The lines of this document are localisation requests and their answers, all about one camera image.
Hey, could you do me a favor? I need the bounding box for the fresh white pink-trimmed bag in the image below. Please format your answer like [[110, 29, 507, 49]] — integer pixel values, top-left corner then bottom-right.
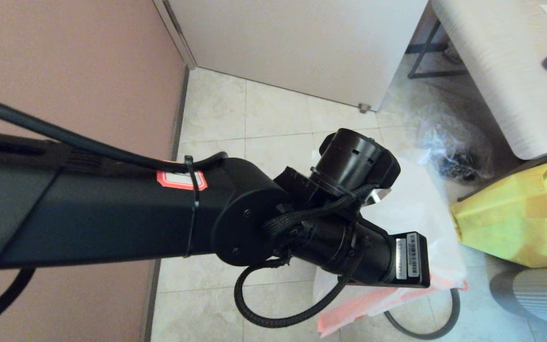
[[311, 147, 469, 338]]

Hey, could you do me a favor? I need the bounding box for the black bin ring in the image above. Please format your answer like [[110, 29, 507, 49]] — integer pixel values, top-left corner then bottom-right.
[[385, 287, 461, 340]]

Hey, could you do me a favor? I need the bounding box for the clear plastic bag with dark items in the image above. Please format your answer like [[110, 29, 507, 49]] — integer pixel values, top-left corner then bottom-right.
[[418, 107, 495, 183]]

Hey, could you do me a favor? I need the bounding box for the yellow fabric bag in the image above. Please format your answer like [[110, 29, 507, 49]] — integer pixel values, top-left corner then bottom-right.
[[450, 161, 547, 268]]

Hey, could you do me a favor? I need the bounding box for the white ribbed round stool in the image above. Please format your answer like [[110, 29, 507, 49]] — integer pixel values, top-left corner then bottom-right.
[[490, 266, 547, 328]]

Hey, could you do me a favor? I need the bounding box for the white door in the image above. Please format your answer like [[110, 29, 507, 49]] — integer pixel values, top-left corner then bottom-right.
[[167, 0, 431, 112]]

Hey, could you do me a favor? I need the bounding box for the light wood grain table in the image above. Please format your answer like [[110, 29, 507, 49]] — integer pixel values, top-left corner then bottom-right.
[[406, 0, 547, 161]]

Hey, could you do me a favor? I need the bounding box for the grey metal baseboard strip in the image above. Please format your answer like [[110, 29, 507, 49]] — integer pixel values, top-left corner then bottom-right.
[[140, 64, 191, 342]]

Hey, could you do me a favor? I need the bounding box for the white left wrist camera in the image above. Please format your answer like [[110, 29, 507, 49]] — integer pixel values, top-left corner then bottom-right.
[[366, 187, 392, 206]]

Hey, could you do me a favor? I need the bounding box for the white door frame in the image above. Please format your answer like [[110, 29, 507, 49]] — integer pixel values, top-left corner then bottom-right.
[[154, 0, 197, 69]]

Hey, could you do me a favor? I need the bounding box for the smooth black left arm cable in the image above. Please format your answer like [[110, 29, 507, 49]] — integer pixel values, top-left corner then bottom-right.
[[0, 90, 229, 174]]

